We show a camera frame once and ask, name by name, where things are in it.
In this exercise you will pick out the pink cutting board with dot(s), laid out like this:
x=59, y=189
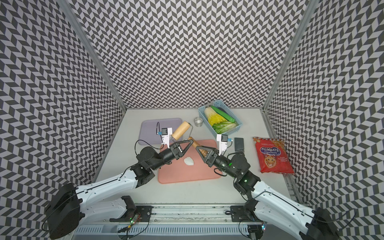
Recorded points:
x=178, y=171

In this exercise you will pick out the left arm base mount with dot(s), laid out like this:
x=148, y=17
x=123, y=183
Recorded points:
x=133, y=213

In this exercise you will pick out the metal rectangular dough scraper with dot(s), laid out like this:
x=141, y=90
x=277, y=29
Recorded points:
x=239, y=144

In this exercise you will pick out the wooden rolling pin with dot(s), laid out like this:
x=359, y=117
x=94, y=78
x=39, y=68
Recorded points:
x=179, y=132

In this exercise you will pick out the purple plastic tray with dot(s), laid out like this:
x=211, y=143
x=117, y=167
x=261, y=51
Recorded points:
x=149, y=129

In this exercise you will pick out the yellow napa cabbage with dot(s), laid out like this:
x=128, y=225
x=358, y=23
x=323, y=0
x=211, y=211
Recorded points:
x=213, y=117

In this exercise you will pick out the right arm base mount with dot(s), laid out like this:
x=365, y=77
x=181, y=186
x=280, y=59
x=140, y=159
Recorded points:
x=242, y=213

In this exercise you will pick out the green lettuce leaves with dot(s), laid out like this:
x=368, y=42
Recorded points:
x=223, y=127

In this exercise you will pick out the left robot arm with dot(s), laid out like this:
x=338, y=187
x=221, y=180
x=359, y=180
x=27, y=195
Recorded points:
x=67, y=207

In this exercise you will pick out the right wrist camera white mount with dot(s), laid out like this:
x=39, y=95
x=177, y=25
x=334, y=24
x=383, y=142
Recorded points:
x=223, y=143

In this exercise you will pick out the white dough piece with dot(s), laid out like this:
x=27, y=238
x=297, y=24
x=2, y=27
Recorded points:
x=189, y=161

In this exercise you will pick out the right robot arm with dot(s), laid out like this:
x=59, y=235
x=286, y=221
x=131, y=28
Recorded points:
x=268, y=205

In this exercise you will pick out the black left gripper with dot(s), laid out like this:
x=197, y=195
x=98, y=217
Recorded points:
x=180, y=152

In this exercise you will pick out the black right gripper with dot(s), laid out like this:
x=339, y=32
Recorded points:
x=211, y=159

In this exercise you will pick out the metal base rail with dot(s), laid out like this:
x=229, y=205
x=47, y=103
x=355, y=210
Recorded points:
x=177, y=221

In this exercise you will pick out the light blue perforated plastic basket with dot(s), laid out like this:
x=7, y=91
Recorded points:
x=222, y=106

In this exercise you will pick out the red snack bag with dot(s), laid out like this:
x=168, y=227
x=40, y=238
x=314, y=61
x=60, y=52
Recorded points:
x=272, y=156

